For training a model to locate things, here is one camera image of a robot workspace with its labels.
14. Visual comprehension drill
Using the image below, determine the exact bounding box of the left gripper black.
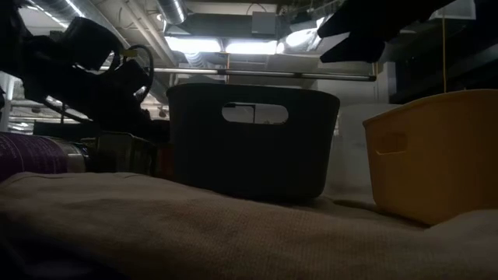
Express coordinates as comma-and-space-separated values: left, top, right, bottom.
89, 58, 170, 143

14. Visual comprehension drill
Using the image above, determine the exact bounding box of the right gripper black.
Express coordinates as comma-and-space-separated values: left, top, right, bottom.
317, 0, 456, 63

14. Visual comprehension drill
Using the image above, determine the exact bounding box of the purple label spice bottle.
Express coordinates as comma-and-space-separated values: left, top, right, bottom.
0, 131, 89, 184

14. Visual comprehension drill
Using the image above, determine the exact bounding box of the black background board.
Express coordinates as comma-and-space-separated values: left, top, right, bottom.
33, 120, 98, 140

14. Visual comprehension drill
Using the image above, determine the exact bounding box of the grey ceiling box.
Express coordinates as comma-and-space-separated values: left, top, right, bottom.
251, 11, 278, 36

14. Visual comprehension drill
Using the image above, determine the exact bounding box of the long horizontal metal pipe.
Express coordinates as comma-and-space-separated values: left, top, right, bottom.
99, 65, 377, 82

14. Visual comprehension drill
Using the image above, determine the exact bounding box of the white pillar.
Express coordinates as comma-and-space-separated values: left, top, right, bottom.
0, 75, 16, 132

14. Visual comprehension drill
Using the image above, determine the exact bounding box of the small yellow plastic bin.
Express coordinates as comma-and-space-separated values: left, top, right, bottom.
361, 88, 498, 227

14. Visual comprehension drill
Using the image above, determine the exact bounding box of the beige cloth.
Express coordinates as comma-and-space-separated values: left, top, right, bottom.
0, 170, 498, 280

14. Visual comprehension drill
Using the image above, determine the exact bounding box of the narrow silver spiral duct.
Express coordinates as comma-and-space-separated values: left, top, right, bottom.
155, 0, 188, 25

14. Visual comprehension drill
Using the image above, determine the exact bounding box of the dark teal handled bin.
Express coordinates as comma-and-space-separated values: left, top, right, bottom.
166, 82, 342, 205

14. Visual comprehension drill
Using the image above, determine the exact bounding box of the large silver spiral duct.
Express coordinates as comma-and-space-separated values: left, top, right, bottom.
26, 0, 129, 40

